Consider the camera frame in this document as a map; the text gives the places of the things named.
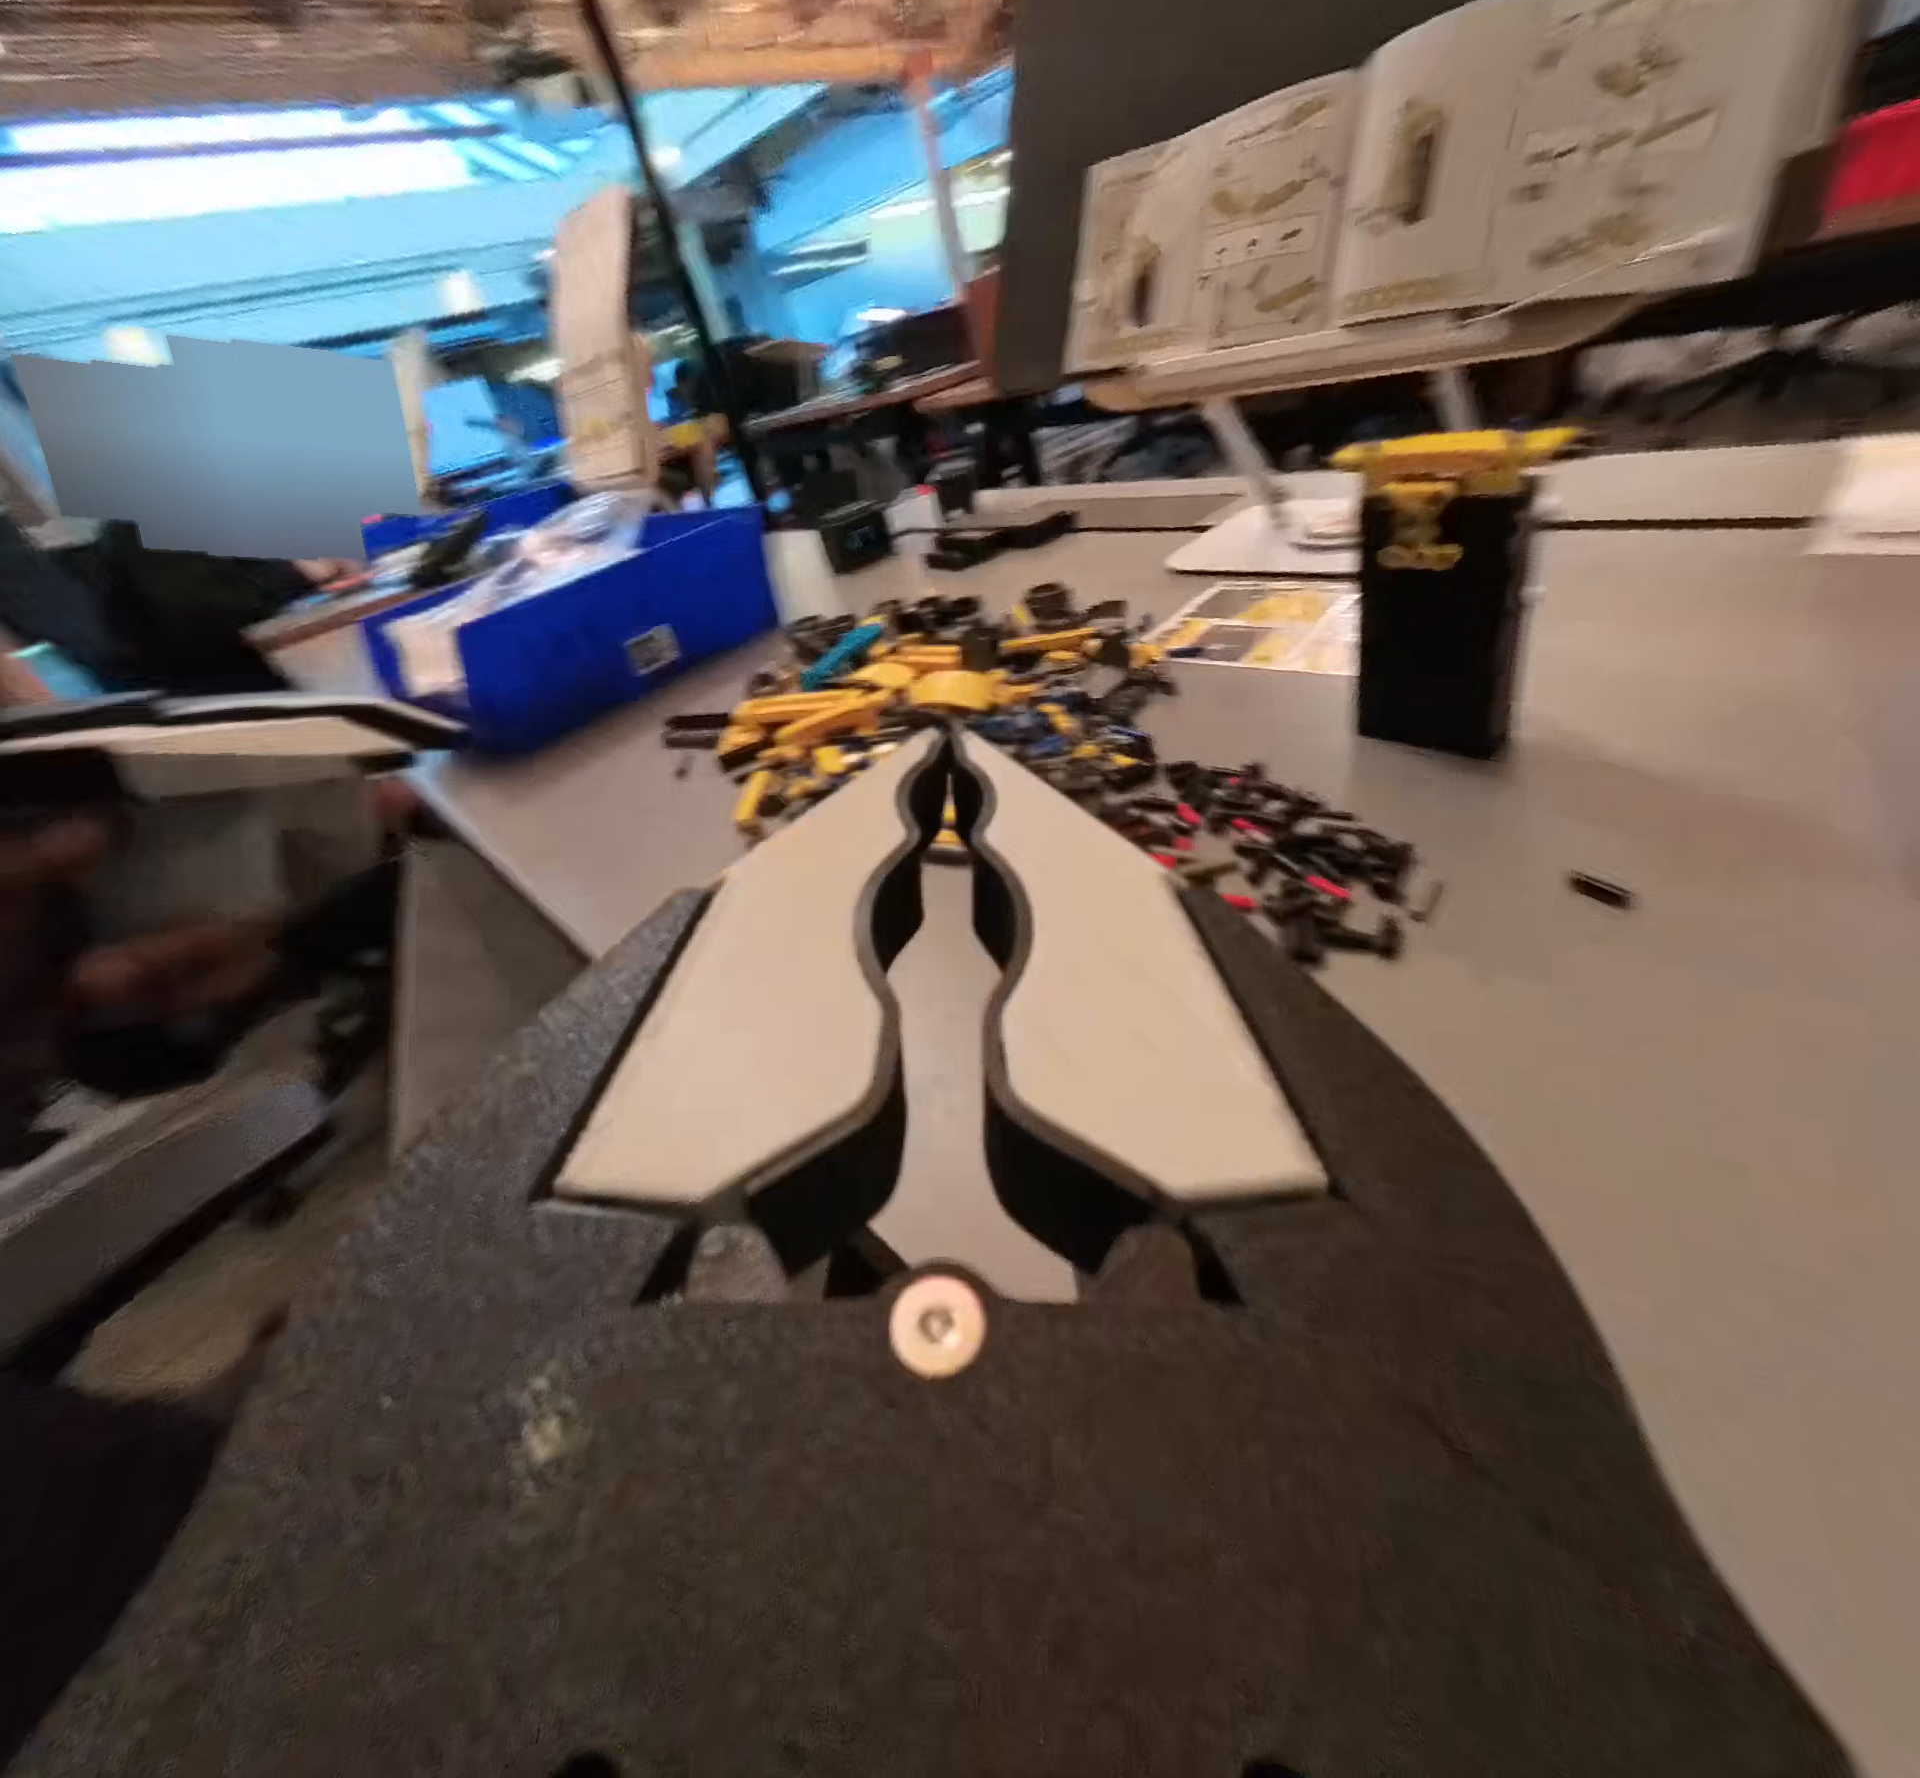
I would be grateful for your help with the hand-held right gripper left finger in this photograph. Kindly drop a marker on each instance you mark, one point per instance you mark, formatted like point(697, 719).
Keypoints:
point(737, 1030)

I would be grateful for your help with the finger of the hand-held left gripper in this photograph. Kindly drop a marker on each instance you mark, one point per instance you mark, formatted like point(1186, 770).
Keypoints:
point(331, 721)
point(241, 770)

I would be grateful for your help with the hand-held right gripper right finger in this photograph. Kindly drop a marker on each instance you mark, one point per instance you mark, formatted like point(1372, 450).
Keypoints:
point(1157, 1030)

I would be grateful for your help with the person's left hand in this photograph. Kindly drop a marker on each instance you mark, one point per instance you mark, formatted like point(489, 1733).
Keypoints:
point(61, 938)

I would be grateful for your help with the pile of black red pins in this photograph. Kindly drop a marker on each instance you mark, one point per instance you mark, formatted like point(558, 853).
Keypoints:
point(1289, 858)

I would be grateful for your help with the clear plastic bags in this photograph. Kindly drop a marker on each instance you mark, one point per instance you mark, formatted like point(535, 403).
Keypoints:
point(525, 564)

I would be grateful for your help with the blue storage bin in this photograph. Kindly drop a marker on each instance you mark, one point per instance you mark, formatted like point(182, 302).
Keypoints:
point(601, 669)

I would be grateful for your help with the pile of yellow grey bricks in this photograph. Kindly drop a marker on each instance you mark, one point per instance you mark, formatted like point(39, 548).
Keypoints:
point(901, 699)

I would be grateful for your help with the teal brick separator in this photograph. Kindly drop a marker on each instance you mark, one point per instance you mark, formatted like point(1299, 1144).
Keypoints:
point(841, 655)

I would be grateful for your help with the printed leaflet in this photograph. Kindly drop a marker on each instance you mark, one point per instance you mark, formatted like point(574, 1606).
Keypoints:
point(1262, 625)

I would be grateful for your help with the black toy pin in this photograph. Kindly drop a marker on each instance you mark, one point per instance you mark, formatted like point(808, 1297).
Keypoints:
point(1602, 890)

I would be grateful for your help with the beige booklet stand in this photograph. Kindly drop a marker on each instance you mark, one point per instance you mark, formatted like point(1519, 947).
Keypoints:
point(603, 338)

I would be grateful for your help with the black cube device with screen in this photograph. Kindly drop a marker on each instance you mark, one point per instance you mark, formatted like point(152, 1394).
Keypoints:
point(855, 538)

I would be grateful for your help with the white book stand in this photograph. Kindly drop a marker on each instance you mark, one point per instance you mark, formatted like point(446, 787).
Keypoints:
point(1289, 533)

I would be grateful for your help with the flat black device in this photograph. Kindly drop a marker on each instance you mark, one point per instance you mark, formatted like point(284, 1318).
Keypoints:
point(998, 538)

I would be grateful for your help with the small black holder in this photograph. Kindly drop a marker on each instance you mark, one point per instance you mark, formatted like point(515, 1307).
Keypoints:
point(954, 488)

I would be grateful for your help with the black pole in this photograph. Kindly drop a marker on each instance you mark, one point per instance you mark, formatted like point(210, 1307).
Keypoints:
point(630, 113)

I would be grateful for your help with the instruction booklet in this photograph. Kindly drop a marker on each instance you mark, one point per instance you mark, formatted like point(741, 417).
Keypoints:
point(1471, 190)

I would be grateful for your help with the black display board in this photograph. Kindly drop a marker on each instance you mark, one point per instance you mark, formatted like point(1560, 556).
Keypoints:
point(1172, 24)

